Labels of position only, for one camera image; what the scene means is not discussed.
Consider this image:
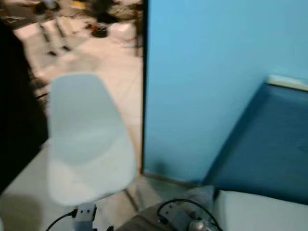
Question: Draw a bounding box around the white plastic shell chair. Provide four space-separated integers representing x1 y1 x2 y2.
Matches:
47 73 137 207

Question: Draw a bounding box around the large black cloth screen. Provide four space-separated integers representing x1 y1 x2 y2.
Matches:
0 22 49 194

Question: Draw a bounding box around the black and white tripod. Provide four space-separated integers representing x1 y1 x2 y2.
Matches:
35 0 76 57

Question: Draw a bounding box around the black round bowl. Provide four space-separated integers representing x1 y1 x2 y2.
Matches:
91 25 109 39

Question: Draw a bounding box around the white bag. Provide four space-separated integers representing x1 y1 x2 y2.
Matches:
109 21 139 44

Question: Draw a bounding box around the pale bed sheet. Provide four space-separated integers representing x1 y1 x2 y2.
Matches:
265 75 308 92

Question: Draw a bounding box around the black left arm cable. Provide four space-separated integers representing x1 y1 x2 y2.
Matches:
46 211 78 231

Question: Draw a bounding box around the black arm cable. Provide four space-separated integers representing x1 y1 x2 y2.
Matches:
156 198 223 231
46 211 78 231

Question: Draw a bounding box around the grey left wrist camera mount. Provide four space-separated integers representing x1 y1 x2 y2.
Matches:
76 202 97 227

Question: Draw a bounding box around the black partition edge post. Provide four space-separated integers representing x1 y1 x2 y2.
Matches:
140 0 151 173

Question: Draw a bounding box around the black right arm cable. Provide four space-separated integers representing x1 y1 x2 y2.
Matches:
156 198 223 231

